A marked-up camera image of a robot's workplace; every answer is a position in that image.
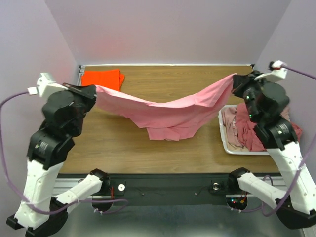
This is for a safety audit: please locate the dark rose t shirt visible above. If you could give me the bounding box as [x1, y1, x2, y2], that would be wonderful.
[236, 103, 303, 152]

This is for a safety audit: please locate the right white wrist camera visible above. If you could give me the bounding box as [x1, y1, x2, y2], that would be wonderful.
[254, 60, 288, 82]

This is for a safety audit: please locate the aluminium frame rail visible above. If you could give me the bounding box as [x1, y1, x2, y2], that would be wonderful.
[49, 64, 86, 196]

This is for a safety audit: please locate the pink t shirt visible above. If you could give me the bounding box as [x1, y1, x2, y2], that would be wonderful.
[96, 75, 233, 141]

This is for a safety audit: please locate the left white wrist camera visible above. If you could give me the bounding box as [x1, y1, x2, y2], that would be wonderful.
[27, 73, 67, 99]

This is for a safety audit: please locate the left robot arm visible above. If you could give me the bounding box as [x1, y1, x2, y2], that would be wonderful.
[6, 83, 110, 237]

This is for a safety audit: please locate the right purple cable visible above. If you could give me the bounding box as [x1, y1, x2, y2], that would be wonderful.
[261, 64, 316, 217]

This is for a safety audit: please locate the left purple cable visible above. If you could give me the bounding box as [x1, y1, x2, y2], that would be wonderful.
[0, 90, 129, 215]

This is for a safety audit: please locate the folded orange t shirt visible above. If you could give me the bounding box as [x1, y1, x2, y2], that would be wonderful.
[81, 69, 125, 91]

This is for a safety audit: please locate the purple cable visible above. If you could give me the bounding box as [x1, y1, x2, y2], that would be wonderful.
[261, 64, 316, 217]
[0, 90, 129, 215]

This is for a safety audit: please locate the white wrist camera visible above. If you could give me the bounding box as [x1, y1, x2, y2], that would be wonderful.
[254, 60, 288, 82]
[27, 73, 67, 99]

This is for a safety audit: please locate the pale mauve t shirt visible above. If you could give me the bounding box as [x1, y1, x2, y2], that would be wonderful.
[221, 107, 243, 151]

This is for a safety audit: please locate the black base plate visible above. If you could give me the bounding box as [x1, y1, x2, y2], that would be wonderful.
[92, 173, 242, 206]

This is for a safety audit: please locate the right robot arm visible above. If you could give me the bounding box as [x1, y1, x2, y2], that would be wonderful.
[227, 74, 316, 230]

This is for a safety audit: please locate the white plastic tray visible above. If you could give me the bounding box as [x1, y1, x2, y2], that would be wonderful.
[218, 105, 268, 156]

